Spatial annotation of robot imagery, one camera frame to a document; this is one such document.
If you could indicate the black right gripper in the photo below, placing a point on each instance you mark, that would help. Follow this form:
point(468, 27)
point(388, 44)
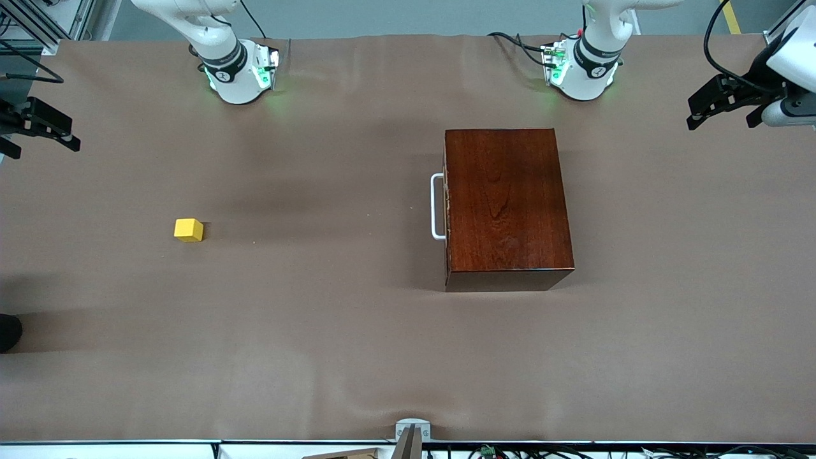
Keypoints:
point(11, 120)

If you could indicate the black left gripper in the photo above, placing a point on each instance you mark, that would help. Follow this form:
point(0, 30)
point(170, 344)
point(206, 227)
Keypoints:
point(760, 75)

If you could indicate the yellow block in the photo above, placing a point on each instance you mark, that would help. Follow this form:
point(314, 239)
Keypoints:
point(188, 231)

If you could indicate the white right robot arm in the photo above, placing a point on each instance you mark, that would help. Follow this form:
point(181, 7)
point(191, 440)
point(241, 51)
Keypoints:
point(233, 83)

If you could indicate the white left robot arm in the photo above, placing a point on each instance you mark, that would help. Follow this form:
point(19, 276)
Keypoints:
point(590, 70)

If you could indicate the yellow floor tape strip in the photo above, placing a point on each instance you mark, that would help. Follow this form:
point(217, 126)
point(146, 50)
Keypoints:
point(730, 16)

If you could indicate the black rounded object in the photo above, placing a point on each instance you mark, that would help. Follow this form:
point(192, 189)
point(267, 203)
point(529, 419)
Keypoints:
point(7, 333)

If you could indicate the dark brown wooden cabinet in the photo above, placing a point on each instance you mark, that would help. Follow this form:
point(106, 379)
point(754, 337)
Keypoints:
point(510, 204)

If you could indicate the brown table cover sheet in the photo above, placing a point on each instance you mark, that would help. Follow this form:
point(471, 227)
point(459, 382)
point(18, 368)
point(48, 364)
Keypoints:
point(255, 306)

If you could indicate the green terminal connector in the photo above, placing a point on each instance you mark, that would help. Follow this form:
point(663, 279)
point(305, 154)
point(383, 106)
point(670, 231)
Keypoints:
point(488, 451)

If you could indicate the brown cardboard piece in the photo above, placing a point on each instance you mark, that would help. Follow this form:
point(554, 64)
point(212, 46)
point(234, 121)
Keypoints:
point(347, 454)

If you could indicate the aluminium frame with black struts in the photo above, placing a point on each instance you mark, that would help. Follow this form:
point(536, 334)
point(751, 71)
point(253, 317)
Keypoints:
point(80, 16)

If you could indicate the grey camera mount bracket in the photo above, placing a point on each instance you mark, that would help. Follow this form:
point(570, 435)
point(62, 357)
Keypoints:
point(412, 426)

